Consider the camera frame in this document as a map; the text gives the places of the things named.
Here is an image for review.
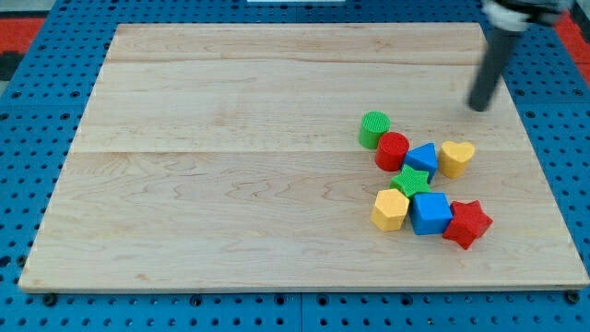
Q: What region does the yellow hexagon block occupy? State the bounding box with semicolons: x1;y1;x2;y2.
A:
371;189;409;231

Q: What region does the green cylinder block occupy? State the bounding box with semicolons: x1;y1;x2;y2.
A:
359;111;391;149

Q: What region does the yellow heart block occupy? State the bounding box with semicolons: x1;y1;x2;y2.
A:
438;141;476;179

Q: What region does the blue triangle block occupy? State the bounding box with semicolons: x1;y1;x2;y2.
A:
404;142;439;184

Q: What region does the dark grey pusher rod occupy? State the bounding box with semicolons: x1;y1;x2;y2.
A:
467;28;522;112

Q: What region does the green star block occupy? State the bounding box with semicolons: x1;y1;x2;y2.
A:
389;165;431;199

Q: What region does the red star block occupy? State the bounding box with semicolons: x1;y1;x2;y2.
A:
442;200;493;250

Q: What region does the red cylinder block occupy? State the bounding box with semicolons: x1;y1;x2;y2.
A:
374;132;409;172

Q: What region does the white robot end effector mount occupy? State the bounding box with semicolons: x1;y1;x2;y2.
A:
481;0;574;31

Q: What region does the blue cube block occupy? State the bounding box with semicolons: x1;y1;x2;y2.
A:
409;192;453;235

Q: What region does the wooden board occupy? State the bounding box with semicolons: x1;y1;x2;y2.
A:
18;23;589;294

